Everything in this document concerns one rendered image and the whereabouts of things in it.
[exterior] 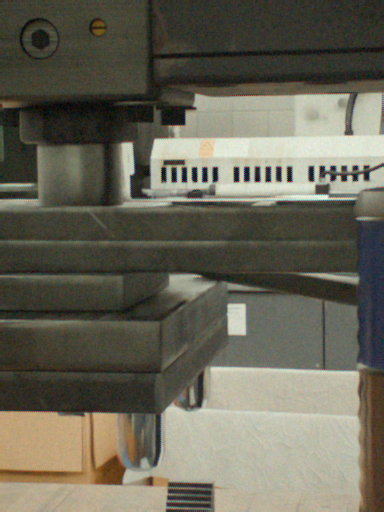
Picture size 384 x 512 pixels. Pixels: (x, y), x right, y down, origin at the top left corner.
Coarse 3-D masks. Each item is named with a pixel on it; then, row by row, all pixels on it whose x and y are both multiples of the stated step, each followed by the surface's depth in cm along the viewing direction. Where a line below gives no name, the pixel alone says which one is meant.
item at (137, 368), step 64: (64, 128) 55; (128, 128) 57; (64, 192) 56; (0, 256) 54; (64, 256) 54; (128, 256) 54; (192, 256) 53; (256, 256) 53; (320, 256) 52; (0, 320) 51; (64, 320) 51; (128, 320) 50; (192, 320) 57; (0, 384) 51; (64, 384) 51; (128, 384) 50; (192, 384) 64; (128, 448) 53
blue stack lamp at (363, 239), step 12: (360, 228) 30; (372, 228) 30; (360, 240) 30; (372, 240) 30; (360, 252) 30; (372, 252) 30; (360, 264) 30; (372, 264) 30; (360, 276) 31; (372, 276) 30; (360, 288) 30; (372, 288) 30; (360, 300) 31; (372, 300) 30; (360, 312) 31; (372, 312) 30; (360, 324) 31; (372, 324) 30; (360, 336) 31; (372, 336) 30; (360, 348) 31; (372, 348) 30; (360, 360) 31; (372, 360) 30
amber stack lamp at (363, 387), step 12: (360, 372) 31; (372, 372) 30; (360, 384) 31; (372, 384) 30; (360, 396) 31; (372, 396) 30; (360, 408) 31; (372, 408) 30; (360, 420) 31; (372, 420) 30; (360, 432) 31; (372, 432) 30; (360, 444) 31; (372, 444) 30; (360, 456) 31; (372, 456) 30; (360, 468) 31; (372, 468) 30; (360, 480) 31; (372, 480) 30; (360, 492) 31; (372, 492) 30; (360, 504) 31; (372, 504) 30
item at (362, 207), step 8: (360, 192) 31; (368, 192) 30; (376, 192) 30; (360, 200) 30; (368, 200) 30; (376, 200) 30; (360, 208) 30; (368, 208) 30; (376, 208) 30; (360, 216) 30; (368, 216) 30; (376, 216) 30
